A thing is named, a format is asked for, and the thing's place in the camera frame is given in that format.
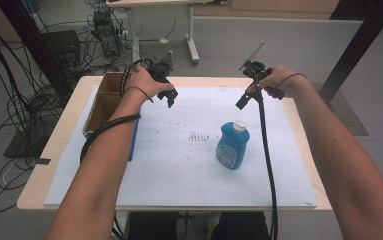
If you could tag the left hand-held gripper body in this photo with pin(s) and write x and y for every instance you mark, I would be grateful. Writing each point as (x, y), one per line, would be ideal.
(160, 71)

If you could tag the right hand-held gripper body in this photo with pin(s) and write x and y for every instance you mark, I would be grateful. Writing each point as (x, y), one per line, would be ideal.
(257, 70)

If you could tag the blue bottle with white cap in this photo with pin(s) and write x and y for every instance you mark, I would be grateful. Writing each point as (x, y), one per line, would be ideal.
(232, 146)

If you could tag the blue cardboard box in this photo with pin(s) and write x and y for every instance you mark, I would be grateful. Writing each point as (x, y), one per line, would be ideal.
(107, 100)

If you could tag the person's left hand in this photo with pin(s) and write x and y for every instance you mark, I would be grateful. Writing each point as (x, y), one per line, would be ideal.
(142, 83)

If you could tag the person's right hand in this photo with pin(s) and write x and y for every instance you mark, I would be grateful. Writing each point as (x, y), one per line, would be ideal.
(285, 81)

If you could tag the small white plug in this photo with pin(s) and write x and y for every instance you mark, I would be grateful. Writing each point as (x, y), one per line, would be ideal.
(163, 40)

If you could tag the white desk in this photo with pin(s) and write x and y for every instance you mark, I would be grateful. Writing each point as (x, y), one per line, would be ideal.
(192, 33)

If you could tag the black computer tower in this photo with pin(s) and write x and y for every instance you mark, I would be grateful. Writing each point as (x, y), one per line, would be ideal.
(107, 36)

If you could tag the light wooden cabinet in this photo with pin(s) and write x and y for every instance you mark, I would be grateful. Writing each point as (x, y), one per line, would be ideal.
(279, 6)

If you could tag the white table mat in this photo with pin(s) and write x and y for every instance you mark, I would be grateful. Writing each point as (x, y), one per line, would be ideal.
(185, 180)

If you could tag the person's right leg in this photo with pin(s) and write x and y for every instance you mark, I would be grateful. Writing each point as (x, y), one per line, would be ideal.
(242, 228)

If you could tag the person's leg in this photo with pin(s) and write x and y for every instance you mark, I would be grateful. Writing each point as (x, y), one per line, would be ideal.
(155, 228)
(242, 228)

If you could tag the person's left leg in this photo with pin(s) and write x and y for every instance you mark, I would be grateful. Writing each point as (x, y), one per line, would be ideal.
(155, 228)

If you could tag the dark tape strip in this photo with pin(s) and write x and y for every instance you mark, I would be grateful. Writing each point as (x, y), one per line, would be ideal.
(43, 161)

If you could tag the dark floor plate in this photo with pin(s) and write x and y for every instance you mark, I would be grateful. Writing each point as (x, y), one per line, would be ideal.
(22, 143)

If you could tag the black metal stand post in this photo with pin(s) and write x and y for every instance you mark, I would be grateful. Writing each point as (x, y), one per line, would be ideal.
(355, 50)
(35, 43)

